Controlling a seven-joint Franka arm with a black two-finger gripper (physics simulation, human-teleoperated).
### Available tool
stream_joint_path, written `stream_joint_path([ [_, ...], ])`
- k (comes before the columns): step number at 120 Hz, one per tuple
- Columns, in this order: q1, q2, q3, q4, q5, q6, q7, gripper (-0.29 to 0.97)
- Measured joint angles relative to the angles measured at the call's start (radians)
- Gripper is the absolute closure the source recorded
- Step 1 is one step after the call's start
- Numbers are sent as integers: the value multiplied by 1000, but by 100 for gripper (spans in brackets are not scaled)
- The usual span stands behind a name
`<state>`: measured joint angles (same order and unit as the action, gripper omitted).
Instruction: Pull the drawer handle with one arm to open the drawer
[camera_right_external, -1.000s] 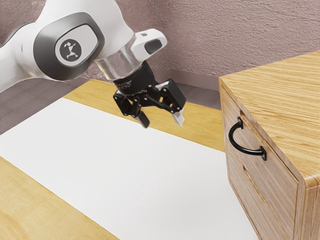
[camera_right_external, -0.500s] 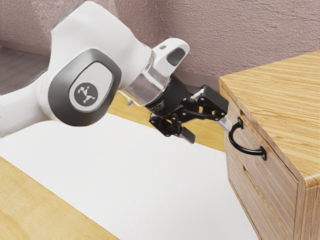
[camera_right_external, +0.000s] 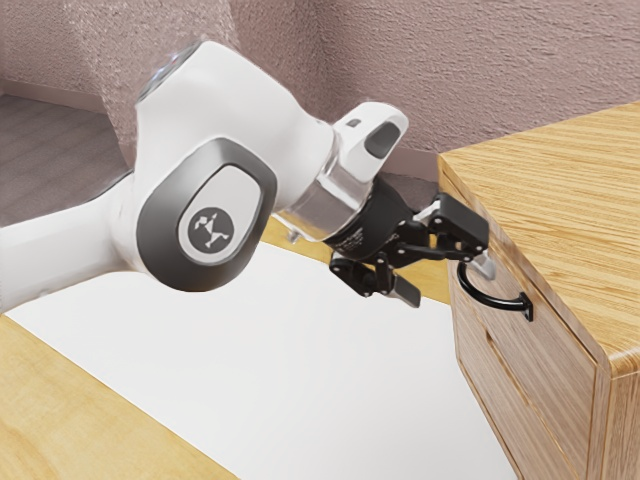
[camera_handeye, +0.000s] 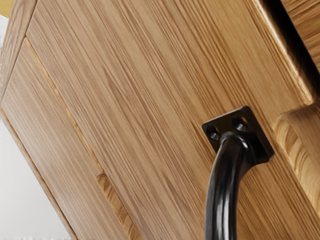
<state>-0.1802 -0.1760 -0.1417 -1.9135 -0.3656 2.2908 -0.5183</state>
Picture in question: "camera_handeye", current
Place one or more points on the wooden drawer cabinet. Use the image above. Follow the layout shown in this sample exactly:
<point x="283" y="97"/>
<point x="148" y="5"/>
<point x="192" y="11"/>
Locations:
<point x="37" y="120"/>

